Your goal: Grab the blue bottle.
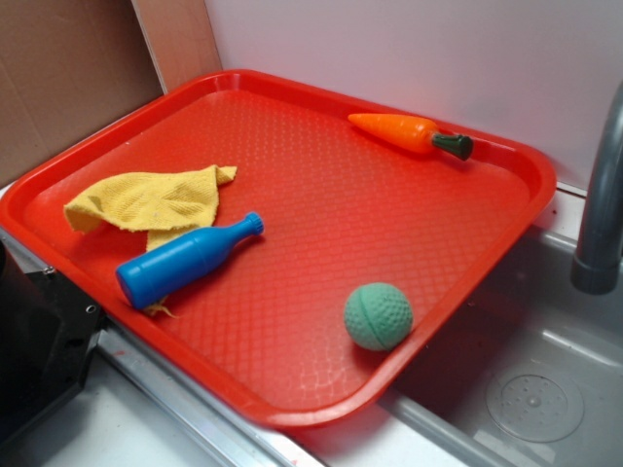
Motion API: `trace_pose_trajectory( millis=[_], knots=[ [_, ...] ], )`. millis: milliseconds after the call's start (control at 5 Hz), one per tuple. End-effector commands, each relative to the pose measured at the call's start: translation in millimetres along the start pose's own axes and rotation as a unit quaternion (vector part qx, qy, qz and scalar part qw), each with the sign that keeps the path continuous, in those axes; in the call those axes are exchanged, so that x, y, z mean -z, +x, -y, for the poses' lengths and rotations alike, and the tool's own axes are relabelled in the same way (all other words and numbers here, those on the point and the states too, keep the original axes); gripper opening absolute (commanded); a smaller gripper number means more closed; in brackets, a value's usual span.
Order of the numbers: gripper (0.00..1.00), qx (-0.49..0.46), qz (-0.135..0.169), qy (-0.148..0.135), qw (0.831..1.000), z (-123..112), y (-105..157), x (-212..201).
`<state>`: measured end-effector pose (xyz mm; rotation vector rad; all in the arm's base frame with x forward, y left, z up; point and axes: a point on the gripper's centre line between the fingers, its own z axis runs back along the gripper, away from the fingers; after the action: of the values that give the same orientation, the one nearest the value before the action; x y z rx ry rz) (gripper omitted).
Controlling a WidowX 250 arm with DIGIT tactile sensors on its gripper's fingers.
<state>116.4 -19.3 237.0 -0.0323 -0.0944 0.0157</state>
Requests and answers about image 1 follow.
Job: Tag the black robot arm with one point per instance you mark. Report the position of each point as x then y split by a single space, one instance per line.
49 329

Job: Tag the blue plastic toy bottle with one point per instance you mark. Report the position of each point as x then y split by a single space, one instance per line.
157 273

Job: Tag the red plastic tray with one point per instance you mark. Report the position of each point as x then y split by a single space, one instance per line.
265 332

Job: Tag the green dimpled ball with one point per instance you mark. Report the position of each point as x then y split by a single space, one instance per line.
378 316

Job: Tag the orange toy carrot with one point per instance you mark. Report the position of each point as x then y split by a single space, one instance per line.
415 134

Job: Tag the yellow cloth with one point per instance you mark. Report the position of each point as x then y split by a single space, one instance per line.
163 205

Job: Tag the grey toy sink basin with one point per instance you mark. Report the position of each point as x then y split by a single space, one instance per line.
527 372

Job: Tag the grey faucet spout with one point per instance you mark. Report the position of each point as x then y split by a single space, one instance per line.
598 254

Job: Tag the brown cardboard panel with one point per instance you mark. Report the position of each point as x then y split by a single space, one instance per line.
70 68

